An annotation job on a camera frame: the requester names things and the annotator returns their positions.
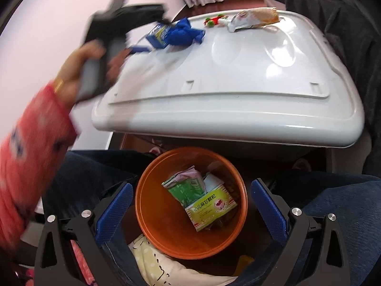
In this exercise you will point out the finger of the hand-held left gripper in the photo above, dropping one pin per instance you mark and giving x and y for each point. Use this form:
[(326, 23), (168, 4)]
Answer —
[(163, 20), (139, 49)]

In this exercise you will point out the person's left leg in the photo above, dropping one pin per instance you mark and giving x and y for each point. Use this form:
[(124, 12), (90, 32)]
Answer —
[(95, 172)]

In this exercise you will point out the pink slipper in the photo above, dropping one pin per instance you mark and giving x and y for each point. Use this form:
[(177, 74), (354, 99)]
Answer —
[(155, 150)]

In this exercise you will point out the pink patterned garment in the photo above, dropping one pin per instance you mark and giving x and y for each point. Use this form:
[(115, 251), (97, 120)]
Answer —
[(80, 259)]

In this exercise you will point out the red and green toy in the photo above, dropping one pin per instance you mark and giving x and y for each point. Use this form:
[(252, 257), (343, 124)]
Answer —
[(215, 20)]

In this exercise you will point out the person's left forearm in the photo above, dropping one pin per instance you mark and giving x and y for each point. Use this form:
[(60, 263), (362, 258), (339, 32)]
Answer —
[(29, 143)]

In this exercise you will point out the person's left hand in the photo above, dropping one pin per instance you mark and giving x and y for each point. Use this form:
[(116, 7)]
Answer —
[(70, 80)]

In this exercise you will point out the pink and green packaging bag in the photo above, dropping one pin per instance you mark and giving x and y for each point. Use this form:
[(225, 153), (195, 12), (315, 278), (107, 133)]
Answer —
[(184, 189)]

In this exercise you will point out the white square box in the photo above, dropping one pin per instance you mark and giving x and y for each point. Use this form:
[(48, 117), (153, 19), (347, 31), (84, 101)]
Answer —
[(213, 181)]

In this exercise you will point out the person's leg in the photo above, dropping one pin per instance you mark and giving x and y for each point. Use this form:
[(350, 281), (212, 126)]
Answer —
[(333, 196), (95, 172)]

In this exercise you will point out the person's right leg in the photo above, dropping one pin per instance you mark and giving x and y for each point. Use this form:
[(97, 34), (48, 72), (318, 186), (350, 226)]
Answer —
[(333, 196)]

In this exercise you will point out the yellow object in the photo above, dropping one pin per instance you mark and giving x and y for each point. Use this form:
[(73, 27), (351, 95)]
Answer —
[(244, 264)]

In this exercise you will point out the grey plastic bin lid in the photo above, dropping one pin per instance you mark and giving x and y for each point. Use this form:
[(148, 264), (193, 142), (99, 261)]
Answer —
[(238, 71)]

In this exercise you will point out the small blue carton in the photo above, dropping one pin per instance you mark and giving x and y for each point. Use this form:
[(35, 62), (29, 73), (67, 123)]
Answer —
[(159, 35)]

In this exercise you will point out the crumpled blue cloth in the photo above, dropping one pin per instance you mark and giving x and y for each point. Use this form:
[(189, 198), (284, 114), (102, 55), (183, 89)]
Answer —
[(184, 34)]

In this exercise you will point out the white and orange snack pouch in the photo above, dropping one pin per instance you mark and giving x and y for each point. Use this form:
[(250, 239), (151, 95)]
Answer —
[(256, 19)]

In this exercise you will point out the yellow dotted cloth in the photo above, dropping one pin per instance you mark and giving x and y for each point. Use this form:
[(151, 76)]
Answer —
[(148, 259)]

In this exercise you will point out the striped yellow-green medicine box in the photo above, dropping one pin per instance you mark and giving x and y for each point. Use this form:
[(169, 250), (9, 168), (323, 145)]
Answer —
[(208, 211)]

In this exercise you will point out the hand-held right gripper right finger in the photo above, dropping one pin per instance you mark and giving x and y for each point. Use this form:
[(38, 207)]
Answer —
[(269, 211)]

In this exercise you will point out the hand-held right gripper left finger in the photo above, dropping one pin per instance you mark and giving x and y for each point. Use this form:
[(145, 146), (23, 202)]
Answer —
[(114, 214)]

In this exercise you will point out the orange plastic bin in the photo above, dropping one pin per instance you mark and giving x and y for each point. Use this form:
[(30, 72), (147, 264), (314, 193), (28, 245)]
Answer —
[(154, 214)]

